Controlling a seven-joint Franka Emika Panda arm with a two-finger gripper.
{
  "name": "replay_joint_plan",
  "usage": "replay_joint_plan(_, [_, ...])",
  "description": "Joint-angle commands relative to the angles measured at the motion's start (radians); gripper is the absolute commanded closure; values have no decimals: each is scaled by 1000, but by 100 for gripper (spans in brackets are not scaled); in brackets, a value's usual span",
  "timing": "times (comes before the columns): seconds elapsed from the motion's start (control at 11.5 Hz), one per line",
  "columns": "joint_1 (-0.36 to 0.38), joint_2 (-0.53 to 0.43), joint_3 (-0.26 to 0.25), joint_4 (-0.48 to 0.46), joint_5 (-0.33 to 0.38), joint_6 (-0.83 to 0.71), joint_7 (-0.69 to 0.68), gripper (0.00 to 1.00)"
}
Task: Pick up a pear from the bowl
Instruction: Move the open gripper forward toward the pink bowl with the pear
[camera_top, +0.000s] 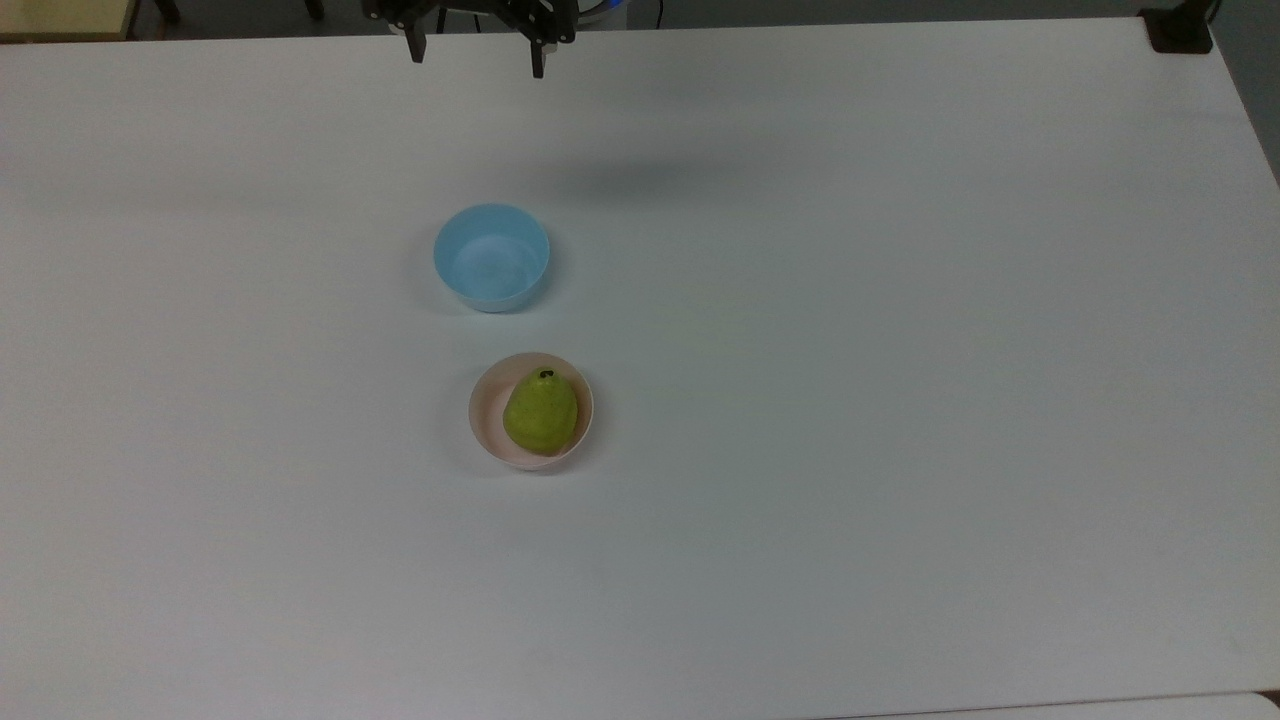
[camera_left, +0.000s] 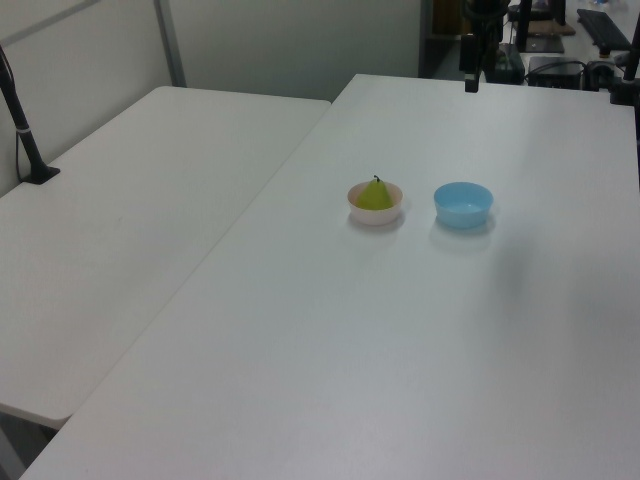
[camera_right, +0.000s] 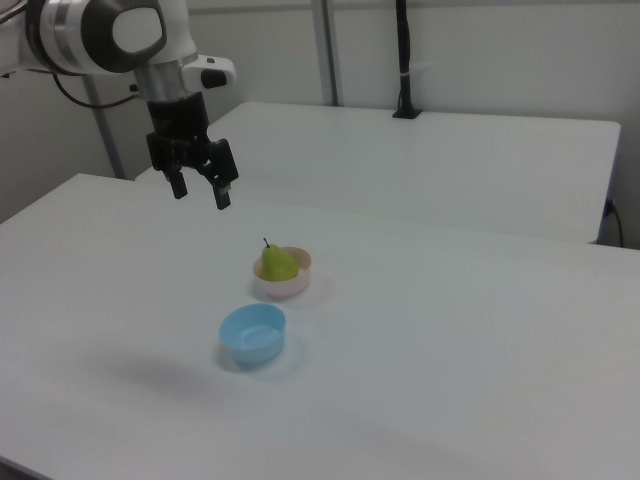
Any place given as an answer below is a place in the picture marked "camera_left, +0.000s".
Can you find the black keyboard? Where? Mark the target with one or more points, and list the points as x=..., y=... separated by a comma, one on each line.
x=604, y=29

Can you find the black clamp camera mount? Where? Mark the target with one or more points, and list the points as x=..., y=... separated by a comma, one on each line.
x=620, y=80

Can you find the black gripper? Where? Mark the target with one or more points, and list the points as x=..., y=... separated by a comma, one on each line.
x=484, y=15

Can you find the pink plastic bowl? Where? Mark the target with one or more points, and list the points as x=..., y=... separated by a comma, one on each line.
x=376, y=214

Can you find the black mini computer box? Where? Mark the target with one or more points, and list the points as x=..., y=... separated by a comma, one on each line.
x=555, y=71

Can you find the blue plastic bowl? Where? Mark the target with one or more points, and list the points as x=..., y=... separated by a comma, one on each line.
x=462, y=207

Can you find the green pear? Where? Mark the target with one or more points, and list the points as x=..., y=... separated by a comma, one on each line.
x=373, y=196

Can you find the black stand with base plate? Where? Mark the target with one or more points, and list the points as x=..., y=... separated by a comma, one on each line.
x=537, y=40

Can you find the white side table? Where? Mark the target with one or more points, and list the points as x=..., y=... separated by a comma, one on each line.
x=125, y=225

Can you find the black camera stand pole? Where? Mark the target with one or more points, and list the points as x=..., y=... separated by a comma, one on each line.
x=22, y=135

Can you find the grey partition post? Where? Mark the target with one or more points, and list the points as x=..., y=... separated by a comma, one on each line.
x=170, y=42

